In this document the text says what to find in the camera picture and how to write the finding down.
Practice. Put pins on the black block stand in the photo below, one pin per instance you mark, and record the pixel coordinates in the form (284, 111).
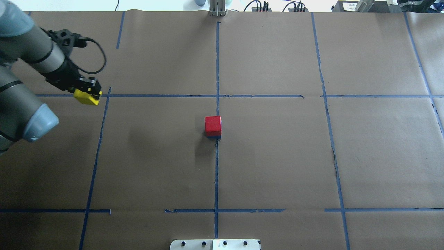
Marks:
(378, 7)

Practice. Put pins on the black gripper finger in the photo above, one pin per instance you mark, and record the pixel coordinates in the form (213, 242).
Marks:
(81, 92)
(94, 87)

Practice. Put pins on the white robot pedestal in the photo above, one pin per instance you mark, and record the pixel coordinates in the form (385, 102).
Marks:
(215, 244)

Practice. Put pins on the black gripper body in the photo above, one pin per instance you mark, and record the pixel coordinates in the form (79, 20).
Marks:
(66, 74)

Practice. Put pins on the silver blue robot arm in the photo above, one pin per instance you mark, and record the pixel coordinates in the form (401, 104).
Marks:
(31, 53)

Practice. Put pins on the silver metal cylinder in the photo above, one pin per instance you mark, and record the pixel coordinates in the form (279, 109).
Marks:
(364, 6)

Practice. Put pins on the far black orange connector box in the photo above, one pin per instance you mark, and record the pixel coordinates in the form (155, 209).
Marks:
(257, 6)

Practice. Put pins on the red cube block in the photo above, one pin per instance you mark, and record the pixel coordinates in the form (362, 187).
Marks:
(213, 125)

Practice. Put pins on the yellow cube block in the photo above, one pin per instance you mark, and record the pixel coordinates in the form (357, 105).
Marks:
(85, 98)

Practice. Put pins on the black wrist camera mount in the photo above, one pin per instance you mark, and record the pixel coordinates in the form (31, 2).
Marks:
(67, 40)

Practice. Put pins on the blue cube block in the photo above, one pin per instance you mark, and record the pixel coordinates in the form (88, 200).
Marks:
(214, 137)

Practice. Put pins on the aluminium frame post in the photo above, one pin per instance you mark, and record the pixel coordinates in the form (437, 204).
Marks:
(217, 7)

